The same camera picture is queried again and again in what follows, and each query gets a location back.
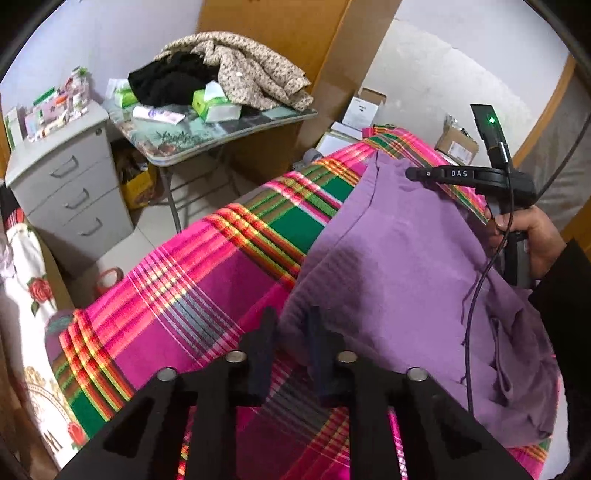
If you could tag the person's right hand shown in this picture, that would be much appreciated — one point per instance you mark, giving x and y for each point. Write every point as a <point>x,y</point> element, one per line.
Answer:
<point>540,235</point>

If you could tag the group of small medicine boxes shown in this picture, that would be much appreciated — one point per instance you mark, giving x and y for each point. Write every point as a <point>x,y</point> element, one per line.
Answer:
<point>51,110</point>

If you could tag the clear plastic door curtain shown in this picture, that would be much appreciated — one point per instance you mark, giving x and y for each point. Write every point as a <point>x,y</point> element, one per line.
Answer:
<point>568,175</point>

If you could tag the pink plaid bed sheet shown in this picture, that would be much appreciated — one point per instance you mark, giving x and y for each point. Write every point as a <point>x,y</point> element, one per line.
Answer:
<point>184,295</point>

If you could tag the white tube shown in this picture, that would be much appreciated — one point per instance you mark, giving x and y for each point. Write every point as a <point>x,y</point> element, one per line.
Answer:
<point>157,114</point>

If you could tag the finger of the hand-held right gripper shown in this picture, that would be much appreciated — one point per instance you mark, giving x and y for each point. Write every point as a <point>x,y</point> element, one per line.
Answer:
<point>425,174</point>

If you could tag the white open box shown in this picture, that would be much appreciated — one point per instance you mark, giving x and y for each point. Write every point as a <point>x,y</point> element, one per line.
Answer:
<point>362,110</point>

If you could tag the wooden door frame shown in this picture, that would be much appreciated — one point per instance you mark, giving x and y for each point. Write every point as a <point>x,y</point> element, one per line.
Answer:
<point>549,106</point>

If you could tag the green tissue pack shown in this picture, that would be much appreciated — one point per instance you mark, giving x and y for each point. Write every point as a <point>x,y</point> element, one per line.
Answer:
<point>122,94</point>
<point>217,108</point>

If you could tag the grey drawer cabinet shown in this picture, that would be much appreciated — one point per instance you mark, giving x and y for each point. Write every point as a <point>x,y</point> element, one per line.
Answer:
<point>69,194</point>

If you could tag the brown cardboard box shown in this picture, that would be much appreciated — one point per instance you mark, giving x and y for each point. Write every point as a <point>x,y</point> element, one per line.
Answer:
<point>455,145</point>

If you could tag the purple fleece garment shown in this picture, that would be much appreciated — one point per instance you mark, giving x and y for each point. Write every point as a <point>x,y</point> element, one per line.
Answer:
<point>392,277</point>

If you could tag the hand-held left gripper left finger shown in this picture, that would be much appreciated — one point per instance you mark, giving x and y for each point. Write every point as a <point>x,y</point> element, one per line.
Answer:
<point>265,355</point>

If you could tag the yellow box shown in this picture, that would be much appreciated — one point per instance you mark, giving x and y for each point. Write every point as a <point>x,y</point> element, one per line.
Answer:
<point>138,187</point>

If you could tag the person's right forearm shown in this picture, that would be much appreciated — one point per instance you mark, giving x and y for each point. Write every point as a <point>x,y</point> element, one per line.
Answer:
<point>568,323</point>

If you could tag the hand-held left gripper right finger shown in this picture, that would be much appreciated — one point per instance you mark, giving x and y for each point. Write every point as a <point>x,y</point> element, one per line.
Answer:
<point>318,364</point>

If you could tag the beige floral cloth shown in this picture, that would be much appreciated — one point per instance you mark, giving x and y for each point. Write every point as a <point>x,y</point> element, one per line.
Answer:
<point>258,69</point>

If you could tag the flat white box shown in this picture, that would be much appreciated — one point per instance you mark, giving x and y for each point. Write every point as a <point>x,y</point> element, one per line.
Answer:
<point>337,138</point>

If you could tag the folding side table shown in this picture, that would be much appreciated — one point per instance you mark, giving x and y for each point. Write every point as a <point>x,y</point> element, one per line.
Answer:
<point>184,138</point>

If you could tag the white rose print quilt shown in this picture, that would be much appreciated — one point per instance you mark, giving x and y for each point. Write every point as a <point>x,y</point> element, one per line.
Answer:
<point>27,277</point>

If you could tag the wooden wardrobe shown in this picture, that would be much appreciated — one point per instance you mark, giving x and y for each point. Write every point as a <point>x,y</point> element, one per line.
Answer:
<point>300,46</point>

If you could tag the black cloth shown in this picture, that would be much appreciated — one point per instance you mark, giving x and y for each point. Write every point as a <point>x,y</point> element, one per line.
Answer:
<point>171,81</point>

